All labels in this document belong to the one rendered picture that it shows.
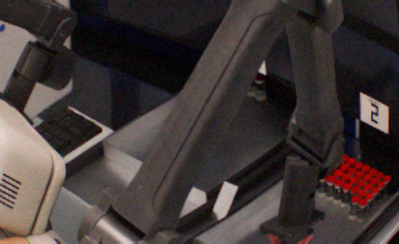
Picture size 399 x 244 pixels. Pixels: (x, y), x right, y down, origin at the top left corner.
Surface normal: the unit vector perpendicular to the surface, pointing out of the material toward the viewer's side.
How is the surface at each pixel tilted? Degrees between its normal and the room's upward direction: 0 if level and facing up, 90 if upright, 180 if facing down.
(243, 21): 59
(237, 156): 0
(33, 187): 90
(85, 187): 0
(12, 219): 90
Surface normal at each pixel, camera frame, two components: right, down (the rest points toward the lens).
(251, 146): -0.07, -0.85
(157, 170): -0.45, -0.02
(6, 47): 0.72, 0.32
